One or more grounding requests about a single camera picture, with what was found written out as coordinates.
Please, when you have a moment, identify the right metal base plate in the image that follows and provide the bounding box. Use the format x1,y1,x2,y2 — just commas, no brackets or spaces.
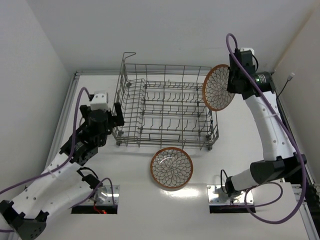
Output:
206,185,245,207

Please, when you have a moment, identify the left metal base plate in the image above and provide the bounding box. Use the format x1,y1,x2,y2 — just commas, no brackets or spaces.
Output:
72,185,120,208

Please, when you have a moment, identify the grey wire dish rack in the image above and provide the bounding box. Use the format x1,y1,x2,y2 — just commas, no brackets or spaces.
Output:
113,52,219,150

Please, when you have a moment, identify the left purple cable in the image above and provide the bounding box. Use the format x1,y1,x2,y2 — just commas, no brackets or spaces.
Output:
0,86,116,233

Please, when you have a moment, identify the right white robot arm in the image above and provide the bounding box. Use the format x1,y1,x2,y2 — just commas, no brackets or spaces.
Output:
224,49,307,196

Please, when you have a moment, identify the metal base plate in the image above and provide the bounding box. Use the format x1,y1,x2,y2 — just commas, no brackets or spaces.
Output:
72,185,120,208
206,185,245,207

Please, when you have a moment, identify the black wall cable white plug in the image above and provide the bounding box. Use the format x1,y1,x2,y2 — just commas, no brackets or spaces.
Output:
276,72,295,100

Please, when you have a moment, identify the floral plate brown rim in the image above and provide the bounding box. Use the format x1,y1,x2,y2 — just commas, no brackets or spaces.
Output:
202,64,235,112
149,147,194,190

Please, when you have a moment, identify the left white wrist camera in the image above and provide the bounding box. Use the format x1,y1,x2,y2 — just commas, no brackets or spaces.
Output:
90,90,109,111

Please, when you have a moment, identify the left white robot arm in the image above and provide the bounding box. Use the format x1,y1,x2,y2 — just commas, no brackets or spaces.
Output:
0,102,124,240

